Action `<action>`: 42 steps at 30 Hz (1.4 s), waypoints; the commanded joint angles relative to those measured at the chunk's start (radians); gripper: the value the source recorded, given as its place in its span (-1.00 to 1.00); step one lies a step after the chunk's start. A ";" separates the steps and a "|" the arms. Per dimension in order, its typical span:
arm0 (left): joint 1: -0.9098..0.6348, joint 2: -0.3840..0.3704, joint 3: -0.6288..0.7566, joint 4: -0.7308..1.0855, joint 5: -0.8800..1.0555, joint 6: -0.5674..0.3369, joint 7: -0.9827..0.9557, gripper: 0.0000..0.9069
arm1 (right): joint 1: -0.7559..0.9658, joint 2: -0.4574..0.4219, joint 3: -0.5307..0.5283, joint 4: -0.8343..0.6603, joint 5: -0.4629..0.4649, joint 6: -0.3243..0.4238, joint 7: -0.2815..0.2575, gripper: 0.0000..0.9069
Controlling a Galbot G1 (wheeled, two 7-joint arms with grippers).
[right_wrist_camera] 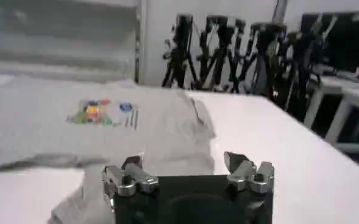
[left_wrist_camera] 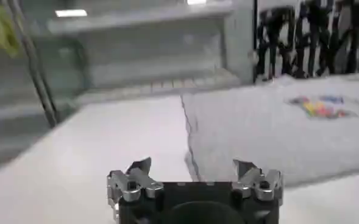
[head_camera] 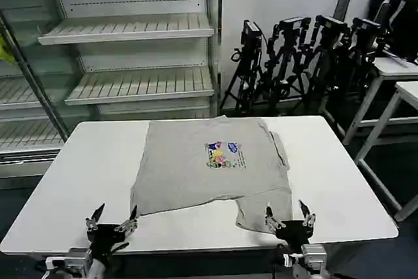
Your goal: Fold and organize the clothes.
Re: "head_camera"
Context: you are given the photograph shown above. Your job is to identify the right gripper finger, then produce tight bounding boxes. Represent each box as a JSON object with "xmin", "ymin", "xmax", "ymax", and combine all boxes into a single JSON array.
[
  {"xmin": 298, "ymin": 199, "xmax": 317, "ymax": 228},
  {"xmin": 264, "ymin": 206, "xmax": 286, "ymax": 233}
]

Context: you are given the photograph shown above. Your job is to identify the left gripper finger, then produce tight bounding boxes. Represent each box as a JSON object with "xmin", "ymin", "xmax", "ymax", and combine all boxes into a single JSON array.
[
  {"xmin": 85, "ymin": 203, "xmax": 106, "ymax": 232},
  {"xmin": 114, "ymin": 205, "xmax": 139, "ymax": 233}
]

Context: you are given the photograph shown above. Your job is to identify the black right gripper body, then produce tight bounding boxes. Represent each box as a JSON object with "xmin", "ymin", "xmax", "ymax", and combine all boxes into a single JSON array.
[{"xmin": 275, "ymin": 220, "xmax": 312, "ymax": 254}]

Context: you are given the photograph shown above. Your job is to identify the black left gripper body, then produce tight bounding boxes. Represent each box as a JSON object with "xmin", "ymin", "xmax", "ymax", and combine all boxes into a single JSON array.
[{"xmin": 86, "ymin": 223, "xmax": 131, "ymax": 262}]

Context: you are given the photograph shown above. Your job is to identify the grey printed t-shirt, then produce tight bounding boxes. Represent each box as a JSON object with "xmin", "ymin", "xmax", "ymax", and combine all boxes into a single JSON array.
[{"xmin": 129, "ymin": 116, "xmax": 293, "ymax": 236}]

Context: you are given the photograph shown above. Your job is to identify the white empty display shelf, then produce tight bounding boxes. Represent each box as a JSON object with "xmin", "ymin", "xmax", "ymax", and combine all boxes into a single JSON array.
[{"xmin": 0, "ymin": 0, "xmax": 224, "ymax": 189}]

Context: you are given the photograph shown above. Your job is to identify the white desk with monitors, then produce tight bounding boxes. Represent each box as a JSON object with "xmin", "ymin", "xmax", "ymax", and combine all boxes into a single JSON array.
[{"xmin": 342, "ymin": 56, "xmax": 418, "ymax": 145}]

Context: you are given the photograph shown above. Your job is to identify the yellow-green object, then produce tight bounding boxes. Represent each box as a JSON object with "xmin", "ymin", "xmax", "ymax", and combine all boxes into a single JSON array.
[{"xmin": 0, "ymin": 34, "xmax": 16, "ymax": 65}]

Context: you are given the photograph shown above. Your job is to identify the black computer monitor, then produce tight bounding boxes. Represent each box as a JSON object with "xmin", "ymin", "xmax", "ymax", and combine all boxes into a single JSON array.
[
  {"xmin": 371, "ymin": 0, "xmax": 403, "ymax": 46},
  {"xmin": 387, "ymin": 0, "xmax": 418, "ymax": 63}
]

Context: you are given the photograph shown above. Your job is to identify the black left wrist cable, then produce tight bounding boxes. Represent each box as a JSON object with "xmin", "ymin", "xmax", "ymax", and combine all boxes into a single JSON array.
[{"xmin": 87, "ymin": 242, "xmax": 131, "ymax": 275}]

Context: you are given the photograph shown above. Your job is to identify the white metal-frame desk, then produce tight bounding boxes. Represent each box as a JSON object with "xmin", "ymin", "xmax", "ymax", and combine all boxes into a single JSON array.
[{"xmin": 353, "ymin": 80, "xmax": 418, "ymax": 223}]

